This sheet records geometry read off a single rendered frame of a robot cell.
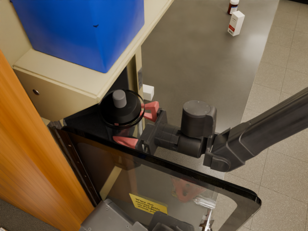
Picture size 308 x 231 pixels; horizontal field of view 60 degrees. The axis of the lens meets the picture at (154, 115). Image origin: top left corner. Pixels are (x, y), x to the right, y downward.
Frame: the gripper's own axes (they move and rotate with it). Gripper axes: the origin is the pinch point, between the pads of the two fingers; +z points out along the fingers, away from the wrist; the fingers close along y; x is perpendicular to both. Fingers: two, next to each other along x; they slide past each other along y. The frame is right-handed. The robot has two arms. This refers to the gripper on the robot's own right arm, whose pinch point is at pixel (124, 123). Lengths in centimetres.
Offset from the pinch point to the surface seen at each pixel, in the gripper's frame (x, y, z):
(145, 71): 22.3, -39.7, 15.4
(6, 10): -39.0, 14.1, -2.0
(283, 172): 126, -72, -60
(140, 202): -0.8, 16.7, -12.2
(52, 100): -29.5, 17.0, -5.2
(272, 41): 125, -212, -32
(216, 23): 25, -83, -3
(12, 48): -35.2, 15.5, -1.5
